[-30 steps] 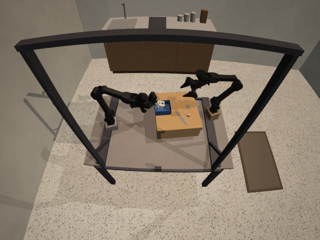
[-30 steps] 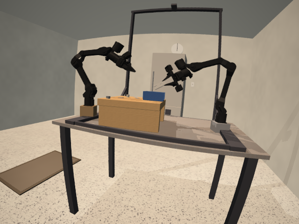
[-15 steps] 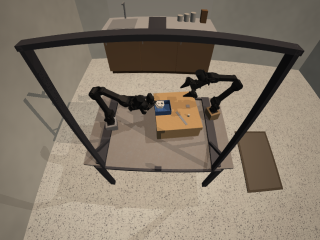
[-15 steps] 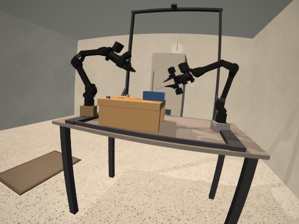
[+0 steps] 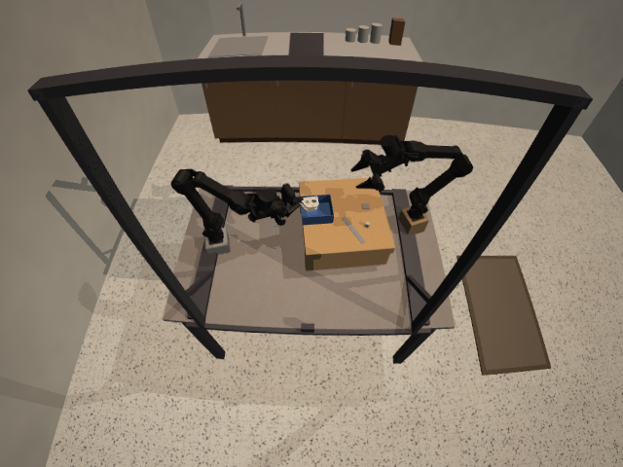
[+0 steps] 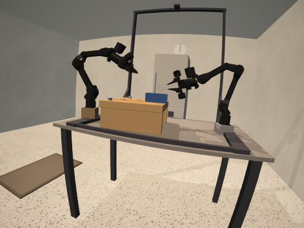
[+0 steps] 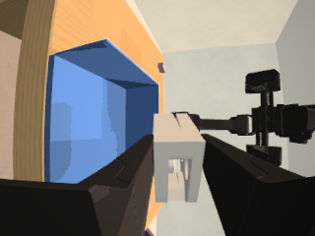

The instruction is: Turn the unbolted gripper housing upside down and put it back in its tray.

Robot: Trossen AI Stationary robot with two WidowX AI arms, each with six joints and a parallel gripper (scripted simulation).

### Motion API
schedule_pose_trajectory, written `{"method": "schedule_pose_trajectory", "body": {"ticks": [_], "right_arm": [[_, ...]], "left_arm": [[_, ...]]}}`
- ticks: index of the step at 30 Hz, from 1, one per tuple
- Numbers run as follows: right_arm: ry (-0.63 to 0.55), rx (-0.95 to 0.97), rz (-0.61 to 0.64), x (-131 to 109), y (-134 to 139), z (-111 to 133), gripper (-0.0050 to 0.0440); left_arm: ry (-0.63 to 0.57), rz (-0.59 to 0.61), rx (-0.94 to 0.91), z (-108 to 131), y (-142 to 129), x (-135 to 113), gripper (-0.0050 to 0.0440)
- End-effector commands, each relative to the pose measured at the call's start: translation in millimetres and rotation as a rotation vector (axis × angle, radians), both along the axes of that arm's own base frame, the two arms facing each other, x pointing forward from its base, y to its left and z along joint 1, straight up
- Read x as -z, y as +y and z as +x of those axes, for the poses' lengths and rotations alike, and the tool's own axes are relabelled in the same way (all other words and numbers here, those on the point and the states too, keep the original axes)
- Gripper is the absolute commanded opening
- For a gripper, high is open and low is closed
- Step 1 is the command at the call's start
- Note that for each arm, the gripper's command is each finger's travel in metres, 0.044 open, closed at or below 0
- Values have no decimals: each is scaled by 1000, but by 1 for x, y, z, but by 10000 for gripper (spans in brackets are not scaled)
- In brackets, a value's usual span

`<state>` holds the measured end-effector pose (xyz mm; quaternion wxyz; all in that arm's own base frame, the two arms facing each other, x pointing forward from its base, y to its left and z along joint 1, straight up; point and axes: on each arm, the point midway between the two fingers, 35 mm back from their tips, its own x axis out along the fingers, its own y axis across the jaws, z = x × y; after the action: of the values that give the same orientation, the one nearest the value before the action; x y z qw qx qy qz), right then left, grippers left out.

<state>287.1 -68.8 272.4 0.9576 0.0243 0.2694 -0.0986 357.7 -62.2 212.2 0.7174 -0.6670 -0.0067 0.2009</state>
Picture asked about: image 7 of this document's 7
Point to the blue open-top tray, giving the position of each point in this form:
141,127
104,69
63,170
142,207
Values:
98,103

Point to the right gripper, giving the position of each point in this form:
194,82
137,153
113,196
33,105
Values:
270,80

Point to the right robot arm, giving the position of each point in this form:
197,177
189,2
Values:
299,119

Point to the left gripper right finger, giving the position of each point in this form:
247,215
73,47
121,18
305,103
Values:
254,197

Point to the black metal overhead frame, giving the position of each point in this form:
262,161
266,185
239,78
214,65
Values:
148,232

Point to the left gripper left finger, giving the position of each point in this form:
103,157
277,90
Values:
116,206

